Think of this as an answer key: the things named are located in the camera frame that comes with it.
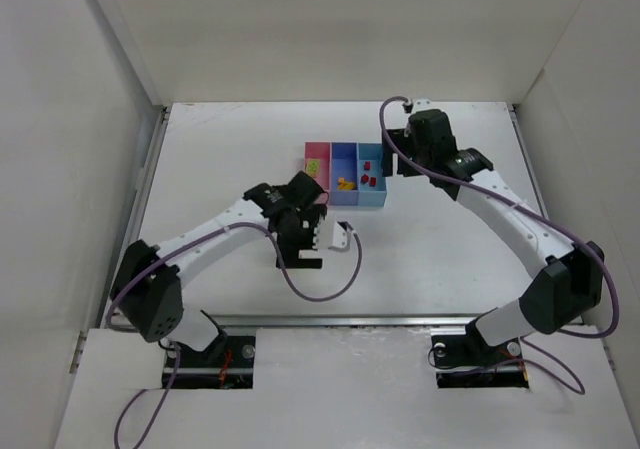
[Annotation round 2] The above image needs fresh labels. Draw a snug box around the yellow lego brick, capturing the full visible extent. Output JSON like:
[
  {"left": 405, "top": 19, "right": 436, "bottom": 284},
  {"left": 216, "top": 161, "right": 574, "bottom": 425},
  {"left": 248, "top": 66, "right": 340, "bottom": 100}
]
[{"left": 337, "top": 177, "right": 356, "bottom": 191}]

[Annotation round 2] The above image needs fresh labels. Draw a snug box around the green lego brick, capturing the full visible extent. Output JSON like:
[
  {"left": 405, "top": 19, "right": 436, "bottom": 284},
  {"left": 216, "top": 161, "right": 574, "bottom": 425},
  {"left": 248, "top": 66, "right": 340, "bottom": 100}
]
[{"left": 306, "top": 159, "right": 319, "bottom": 177}]

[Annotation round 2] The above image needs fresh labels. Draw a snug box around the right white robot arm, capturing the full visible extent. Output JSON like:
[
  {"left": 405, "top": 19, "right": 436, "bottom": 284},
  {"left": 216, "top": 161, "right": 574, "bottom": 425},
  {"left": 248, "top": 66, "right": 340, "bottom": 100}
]
[{"left": 382, "top": 109, "right": 604, "bottom": 366}]

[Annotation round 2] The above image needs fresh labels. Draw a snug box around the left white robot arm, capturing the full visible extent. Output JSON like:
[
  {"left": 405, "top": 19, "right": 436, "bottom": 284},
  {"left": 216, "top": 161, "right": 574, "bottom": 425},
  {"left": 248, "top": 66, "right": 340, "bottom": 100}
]
[{"left": 106, "top": 171, "right": 327, "bottom": 358}]

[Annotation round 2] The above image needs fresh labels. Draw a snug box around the light blue container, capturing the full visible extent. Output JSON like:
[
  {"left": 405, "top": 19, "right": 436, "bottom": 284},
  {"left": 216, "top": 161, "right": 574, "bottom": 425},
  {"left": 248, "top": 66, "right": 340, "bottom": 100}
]
[{"left": 356, "top": 143, "right": 387, "bottom": 208}]

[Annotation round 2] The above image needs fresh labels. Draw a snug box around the dark blue container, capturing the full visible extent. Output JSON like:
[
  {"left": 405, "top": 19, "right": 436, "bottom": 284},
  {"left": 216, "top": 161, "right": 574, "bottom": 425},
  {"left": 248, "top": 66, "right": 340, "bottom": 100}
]
[{"left": 329, "top": 142, "right": 359, "bottom": 206}]

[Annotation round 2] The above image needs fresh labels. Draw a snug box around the pink container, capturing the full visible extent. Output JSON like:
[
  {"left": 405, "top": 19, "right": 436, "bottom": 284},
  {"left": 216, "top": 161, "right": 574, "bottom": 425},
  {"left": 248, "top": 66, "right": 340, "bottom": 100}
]
[{"left": 304, "top": 142, "right": 331, "bottom": 191}]

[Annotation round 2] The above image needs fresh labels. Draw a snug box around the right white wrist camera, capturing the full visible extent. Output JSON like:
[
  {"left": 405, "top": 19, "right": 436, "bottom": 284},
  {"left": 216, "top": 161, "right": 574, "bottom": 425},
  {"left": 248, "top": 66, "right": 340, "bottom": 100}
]
[{"left": 402, "top": 98, "right": 435, "bottom": 115}]

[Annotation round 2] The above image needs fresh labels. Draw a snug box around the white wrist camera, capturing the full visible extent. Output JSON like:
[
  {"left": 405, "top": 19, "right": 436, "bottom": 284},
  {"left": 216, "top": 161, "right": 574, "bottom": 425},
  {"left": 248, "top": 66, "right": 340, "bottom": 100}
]
[
  {"left": 312, "top": 219, "right": 353, "bottom": 253},
  {"left": 402, "top": 98, "right": 435, "bottom": 115}
]

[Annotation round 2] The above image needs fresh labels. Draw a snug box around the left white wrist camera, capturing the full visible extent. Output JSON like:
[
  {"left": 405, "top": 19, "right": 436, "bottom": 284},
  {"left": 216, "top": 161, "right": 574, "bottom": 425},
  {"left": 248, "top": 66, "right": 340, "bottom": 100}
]
[{"left": 312, "top": 219, "right": 353, "bottom": 253}]

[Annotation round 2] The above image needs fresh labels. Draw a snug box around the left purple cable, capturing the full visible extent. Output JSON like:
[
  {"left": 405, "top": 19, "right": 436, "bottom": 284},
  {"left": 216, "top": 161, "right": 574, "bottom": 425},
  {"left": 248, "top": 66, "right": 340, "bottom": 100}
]
[{"left": 104, "top": 221, "right": 364, "bottom": 449}]

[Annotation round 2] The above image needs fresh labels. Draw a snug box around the purple cable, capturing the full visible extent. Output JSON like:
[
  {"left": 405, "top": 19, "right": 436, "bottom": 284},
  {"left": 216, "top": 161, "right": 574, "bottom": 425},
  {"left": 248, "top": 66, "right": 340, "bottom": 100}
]
[
  {"left": 378, "top": 95, "right": 620, "bottom": 395},
  {"left": 104, "top": 221, "right": 364, "bottom": 449}
]

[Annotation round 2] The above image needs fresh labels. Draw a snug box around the aluminium front rail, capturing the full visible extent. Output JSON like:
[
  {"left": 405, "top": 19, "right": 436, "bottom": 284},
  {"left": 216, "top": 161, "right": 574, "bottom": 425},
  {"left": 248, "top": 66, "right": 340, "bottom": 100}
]
[{"left": 213, "top": 314, "right": 475, "bottom": 328}]

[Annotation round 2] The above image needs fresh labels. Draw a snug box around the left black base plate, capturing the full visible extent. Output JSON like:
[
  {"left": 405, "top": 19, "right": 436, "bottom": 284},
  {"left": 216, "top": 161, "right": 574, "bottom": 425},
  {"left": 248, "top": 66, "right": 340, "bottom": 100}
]
[{"left": 171, "top": 333, "right": 256, "bottom": 390}]

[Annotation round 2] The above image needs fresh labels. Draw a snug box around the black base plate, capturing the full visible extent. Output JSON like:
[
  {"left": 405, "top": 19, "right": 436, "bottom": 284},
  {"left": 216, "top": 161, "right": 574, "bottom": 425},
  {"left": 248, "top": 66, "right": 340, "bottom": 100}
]
[
  {"left": 171, "top": 333, "right": 256, "bottom": 390},
  {"left": 428, "top": 333, "right": 529, "bottom": 389}
]

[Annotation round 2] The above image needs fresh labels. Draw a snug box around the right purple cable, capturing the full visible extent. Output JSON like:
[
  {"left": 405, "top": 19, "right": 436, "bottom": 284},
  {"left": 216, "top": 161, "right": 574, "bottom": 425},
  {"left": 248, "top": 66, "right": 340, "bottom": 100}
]
[{"left": 378, "top": 95, "right": 620, "bottom": 395}]

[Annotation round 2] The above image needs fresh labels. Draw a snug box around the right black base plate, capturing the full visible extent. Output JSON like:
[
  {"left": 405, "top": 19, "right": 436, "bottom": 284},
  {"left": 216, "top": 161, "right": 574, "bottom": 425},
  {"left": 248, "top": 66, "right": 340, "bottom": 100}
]
[{"left": 428, "top": 333, "right": 529, "bottom": 389}]

